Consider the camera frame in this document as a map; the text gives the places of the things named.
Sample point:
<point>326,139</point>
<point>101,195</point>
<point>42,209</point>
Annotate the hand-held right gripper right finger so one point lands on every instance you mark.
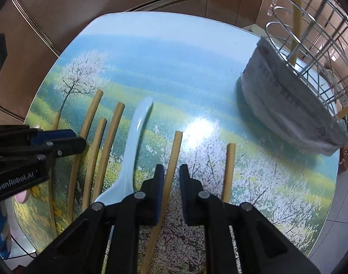
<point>186,197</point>

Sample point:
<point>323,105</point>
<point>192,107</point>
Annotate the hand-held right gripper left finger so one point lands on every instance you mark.
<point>159,194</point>

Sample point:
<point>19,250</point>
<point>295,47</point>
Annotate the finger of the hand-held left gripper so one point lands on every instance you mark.
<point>54,135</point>
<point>71,145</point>

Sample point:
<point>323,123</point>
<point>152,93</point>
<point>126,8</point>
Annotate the wooden chopstick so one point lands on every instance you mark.
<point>95,154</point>
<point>56,121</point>
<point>229,171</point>
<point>89,117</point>
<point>296,11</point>
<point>111,142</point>
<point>174,154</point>

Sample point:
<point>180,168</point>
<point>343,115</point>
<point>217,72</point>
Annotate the light blue ceramic spoon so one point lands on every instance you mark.
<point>134,137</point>

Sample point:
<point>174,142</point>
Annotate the grey cloth wrap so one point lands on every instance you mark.
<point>279,102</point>

